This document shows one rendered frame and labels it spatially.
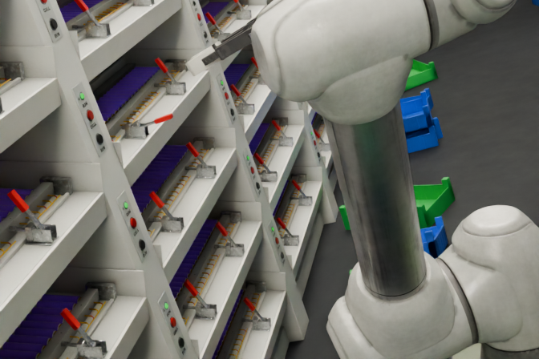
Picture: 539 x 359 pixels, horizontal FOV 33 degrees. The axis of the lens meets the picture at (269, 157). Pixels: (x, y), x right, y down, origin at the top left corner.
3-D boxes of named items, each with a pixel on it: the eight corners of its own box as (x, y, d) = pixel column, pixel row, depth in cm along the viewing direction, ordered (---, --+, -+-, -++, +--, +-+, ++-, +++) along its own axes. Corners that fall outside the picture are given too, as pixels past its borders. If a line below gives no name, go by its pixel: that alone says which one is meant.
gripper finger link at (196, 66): (224, 58, 171) (222, 59, 170) (194, 75, 174) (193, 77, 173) (215, 45, 170) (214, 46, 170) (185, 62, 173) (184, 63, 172)
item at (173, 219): (237, 164, 218) (233, 110, 213) (165, 291, 163) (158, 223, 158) (157, 163, 222) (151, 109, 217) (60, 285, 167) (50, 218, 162)
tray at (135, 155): (210, 88, 212) (208, 49, 208) (126, 193, 157) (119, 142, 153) (129, 87, 216) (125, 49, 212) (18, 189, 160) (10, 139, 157)
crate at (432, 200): (455, 199, 284) (449, 176, 281) (427, 230, 269) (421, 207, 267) (374, 200, 303) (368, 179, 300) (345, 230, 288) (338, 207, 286)
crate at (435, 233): (380, 256, 264) (374, 229, 264) (448, 242, 258) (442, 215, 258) (362, 276, 235) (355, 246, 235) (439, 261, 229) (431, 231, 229)
